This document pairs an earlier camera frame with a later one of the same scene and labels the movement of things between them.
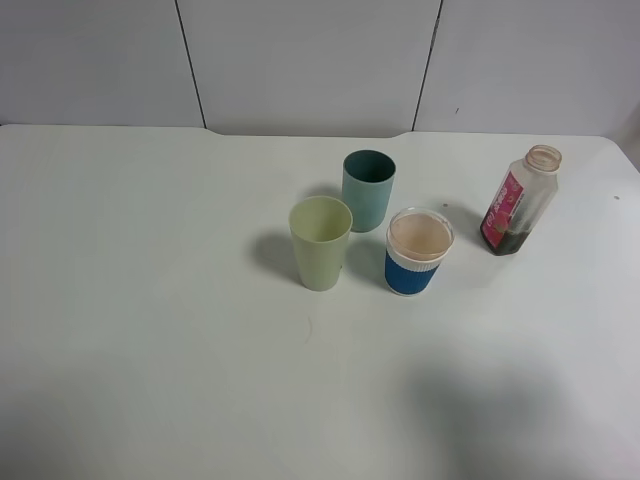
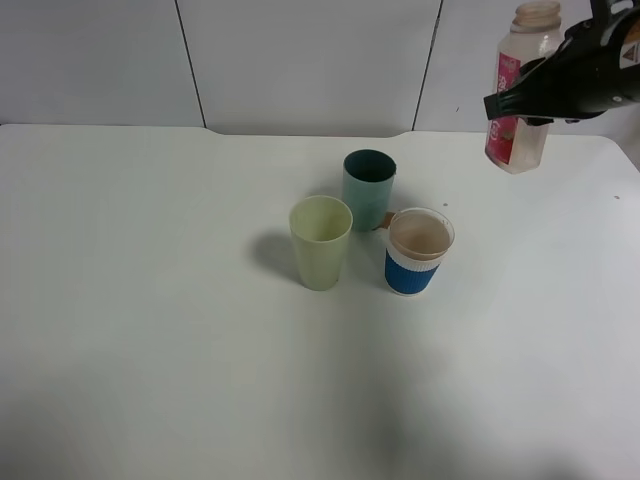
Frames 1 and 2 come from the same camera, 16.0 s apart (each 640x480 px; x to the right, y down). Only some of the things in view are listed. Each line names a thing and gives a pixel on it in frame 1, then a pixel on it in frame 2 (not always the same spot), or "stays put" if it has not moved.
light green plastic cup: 320,228 stays put
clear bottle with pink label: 522,200 → 536,31
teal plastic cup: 367,183 stays put
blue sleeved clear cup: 417,237 stays put
